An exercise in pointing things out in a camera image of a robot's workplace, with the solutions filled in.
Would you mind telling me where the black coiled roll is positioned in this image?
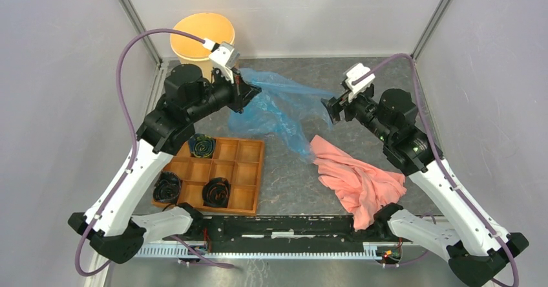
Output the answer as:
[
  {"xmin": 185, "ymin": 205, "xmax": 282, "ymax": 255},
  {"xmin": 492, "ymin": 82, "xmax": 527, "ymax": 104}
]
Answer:
[
  {"xmin": 153, "ymin": 171, "xmax": 182, "ymax": 204},
  {"xmin": 202, "ymin": 177, "xmax": 231, "ymax": 208}
]

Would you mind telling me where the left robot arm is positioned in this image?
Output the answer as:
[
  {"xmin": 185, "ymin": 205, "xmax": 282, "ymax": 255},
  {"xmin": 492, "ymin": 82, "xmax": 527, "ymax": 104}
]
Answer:
[{"xmin": 68, "ymin": 64, "xmax": 260, "ymax": 264}]

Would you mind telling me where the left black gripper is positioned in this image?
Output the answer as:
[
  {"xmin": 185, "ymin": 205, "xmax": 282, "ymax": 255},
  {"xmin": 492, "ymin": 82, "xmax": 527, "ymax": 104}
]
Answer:
[{"xmin": 187, "ymin": 65, "xmax": 262, "ymax": 122}]

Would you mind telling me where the yellow plastic trash bin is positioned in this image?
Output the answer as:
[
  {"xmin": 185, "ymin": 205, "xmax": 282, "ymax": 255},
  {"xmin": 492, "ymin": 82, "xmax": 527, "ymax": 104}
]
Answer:
[{"xmin": 170, "ymin": 12, "xmax": 236, "ymax": 81}]

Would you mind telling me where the black coiled roll bottom centre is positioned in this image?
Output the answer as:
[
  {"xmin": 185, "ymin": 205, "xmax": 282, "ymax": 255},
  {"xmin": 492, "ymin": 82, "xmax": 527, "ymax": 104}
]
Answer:
[{"xmin": 202, "ymin": 177, "xmax": 231, "ymax": 208}]

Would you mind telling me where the aluminium frame rail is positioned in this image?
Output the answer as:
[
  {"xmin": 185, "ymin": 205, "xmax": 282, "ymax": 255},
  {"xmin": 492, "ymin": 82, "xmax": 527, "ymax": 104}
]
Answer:
[{"xmin": 98, "ymin": 215, "xmax": 485, "ymax": 246}]

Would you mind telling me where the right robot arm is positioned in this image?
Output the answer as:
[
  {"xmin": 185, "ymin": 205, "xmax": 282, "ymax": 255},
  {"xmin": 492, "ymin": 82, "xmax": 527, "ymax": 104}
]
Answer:
[{"xmin": 322, "ymin": 87, "xmax": 529, "ymax": 286}]

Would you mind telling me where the black coiled roll bottom left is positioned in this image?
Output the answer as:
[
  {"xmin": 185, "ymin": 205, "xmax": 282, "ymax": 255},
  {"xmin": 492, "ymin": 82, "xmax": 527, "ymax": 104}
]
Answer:
[{"xmin": 153, "ymin": 171, "xmax": 182, "ymax": 204}]

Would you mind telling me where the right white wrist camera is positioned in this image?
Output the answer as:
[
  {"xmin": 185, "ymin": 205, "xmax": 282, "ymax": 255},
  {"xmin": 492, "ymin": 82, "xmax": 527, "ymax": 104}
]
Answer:
[{"xmin": 342, "ymin": 63, "xmax": 375, "ymax": 103}]

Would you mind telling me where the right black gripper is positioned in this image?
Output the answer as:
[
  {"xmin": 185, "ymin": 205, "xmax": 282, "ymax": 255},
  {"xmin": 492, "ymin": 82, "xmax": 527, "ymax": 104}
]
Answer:
[{"xmin": 320, "ymin": 85, "xmax": 393, "ymax": 144}]

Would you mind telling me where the dark coiled roll with yellow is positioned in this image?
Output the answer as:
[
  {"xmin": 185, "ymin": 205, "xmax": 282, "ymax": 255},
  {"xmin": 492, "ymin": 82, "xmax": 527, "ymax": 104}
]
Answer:
[{"xmin": 188, "ymin": 133, "xmax": 216, "ymax": 158}]

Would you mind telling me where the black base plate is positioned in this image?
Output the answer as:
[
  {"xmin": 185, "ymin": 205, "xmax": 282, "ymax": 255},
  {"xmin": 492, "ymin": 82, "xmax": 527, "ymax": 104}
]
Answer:
[{"xmin": 179, "ymin": 215, "xmax": 401, "ymax": 253}]

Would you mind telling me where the blue plastic trash bag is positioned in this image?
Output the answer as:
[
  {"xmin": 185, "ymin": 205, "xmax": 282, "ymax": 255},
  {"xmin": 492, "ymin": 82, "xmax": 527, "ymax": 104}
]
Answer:
[{"xmin": 227, "ymin": 68, "xmax": 334, "ymax": 164}]

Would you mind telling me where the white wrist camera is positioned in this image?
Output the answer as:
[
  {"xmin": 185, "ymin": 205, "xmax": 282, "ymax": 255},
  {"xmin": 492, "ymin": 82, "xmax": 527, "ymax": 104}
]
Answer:
[
  {"xmin": 342, "ymin": 63, "xmax": 375, "ymax": 103},
  {"xmin": 202, "ymin": 38, "xmax": 240, "ymax": 84}
]

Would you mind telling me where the slotted cable duct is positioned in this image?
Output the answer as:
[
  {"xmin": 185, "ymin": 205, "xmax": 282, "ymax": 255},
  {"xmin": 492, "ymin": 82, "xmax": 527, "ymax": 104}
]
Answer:
[{"xmin": 132, "ymin": 244, "xmax": 379, "ymax": 260}]

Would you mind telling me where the pink cloth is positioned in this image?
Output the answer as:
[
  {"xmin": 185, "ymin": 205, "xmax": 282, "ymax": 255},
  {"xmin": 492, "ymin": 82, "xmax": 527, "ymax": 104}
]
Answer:
[{"xmin": 311, "ymin": 135, "xmax": 407, "ymax": 231}]

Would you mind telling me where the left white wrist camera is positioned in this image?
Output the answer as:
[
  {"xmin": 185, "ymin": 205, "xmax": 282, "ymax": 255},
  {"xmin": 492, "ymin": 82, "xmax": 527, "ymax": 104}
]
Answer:
[{"xmin": 202, "ymin": 38, "xmax": 240, "ymax": 84}]

